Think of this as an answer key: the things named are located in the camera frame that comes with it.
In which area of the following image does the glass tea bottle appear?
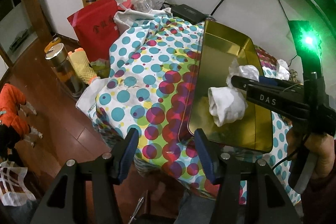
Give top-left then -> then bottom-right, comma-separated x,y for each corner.
45,43 -> 84,98

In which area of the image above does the person right hand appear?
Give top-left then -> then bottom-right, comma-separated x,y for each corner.
286,128 -> 335,180

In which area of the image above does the polka dot bed sheet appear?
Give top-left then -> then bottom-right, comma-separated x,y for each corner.
76,7 -> 302,205

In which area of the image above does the clear plastic jar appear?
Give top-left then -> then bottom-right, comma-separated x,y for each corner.
130,0 -> 153,12

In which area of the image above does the white sock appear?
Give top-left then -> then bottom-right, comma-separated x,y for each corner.
275,59 -> 290,81
226,59 -> 260,88
208,87 -> 248,127

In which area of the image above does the red gift bag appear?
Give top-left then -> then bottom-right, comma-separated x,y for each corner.
67,0 -> 120,62

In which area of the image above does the black flat device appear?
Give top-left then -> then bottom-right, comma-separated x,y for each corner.
171,4 -> 209,25

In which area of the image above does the white crumpled sock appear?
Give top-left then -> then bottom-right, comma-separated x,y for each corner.
226,59 -> 260,88

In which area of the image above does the orange toy figure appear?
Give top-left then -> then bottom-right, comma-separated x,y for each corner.
1,83 -> 43,148

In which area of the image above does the gold tin box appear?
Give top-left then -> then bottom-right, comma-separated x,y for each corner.
178,18 -> 274,154

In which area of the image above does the woven rope ball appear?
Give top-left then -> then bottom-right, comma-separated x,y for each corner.
288,69 -> 301,84

